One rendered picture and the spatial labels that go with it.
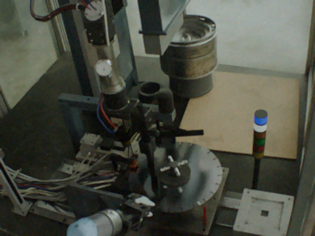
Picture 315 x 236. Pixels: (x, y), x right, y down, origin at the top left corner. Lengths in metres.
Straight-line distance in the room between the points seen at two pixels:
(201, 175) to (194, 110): 0.63
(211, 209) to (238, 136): 0.50
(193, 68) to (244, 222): 0.85
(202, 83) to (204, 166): 0.67
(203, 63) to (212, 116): 0.26
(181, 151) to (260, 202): 0.35
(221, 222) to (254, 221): 0.20
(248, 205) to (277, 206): 0.10
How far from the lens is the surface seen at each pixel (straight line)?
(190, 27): 2.02
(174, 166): 1.34
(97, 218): 1.00
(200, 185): 1.34
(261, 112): 1.29
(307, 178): 0.93
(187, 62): 1.84
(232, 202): 1.53
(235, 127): 1.83
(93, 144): 1.65
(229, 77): 2.15
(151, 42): 1.45
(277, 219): 1.33
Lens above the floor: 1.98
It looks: 39 degrees down
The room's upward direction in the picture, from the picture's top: 10 degrees counter-clockwise
